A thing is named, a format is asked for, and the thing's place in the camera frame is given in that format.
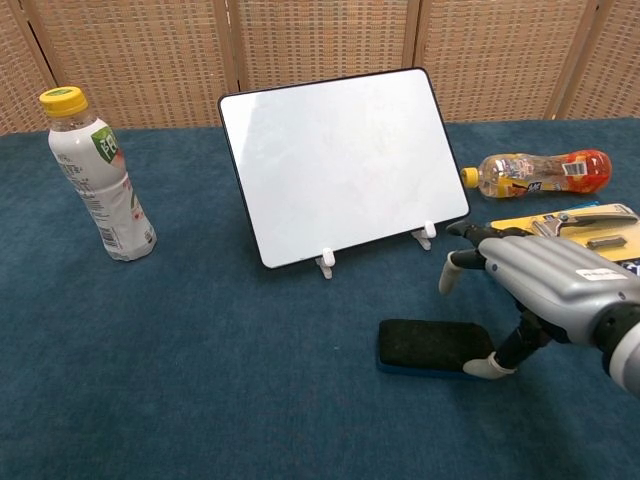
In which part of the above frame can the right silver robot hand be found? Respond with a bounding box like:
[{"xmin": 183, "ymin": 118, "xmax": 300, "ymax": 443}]
[{"xmin": 438, "ymin": 221, "xmax": 640, "ymax": 382}]

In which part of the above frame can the black blue board eraser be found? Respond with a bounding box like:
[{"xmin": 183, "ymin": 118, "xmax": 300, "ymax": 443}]
[{"xmin": 375, "ymin": 318, "xmax": 501, "ymax": 384}]

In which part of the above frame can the razor blister pack yellow card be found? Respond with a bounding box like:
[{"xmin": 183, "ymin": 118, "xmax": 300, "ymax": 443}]
[{"xmin": 488, "ymin": 202, "xmax": 640, "ymax": 261}]

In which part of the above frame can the blue biscuit box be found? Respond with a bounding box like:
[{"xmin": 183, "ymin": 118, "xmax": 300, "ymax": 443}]
[{"xmin": 564, "ymin": 201, "xmax": 640, "ymax": 281}]

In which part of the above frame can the orange drink bottle yellow cap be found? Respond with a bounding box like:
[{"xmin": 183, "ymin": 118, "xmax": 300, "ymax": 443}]
[{"xmin": 460, "ymin": 148, "xmax": 613, "ymax": 201}]

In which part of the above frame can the white plastic easel stand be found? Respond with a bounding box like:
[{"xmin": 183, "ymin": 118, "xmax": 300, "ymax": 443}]
[{"xmin": 314, "ymin": 219, "xmax": 435, "ymax": 280}]

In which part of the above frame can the teal blue table cloth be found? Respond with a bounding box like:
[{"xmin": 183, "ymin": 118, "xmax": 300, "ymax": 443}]
[{"xmin": 0, "ymin": 118, "xmax": 640, "ymax": 480}]

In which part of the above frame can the woven rattan folding screen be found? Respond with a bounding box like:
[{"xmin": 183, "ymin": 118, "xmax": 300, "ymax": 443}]
[{"xmin": 0, "ymin": 0, "xmax": 640, "ymax": 136}]

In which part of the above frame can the white bottle yellow cap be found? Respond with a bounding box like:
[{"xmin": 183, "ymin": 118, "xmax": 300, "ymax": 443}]
[{"xmin": 39, "ymin": 85, "xmax": 158, "ymax": 263}]

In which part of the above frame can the white dry-erase board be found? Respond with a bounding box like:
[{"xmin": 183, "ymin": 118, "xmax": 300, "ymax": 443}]
[{"xmin": 217, "ymin": 66, "xmax": 472, "ymax": 271}]

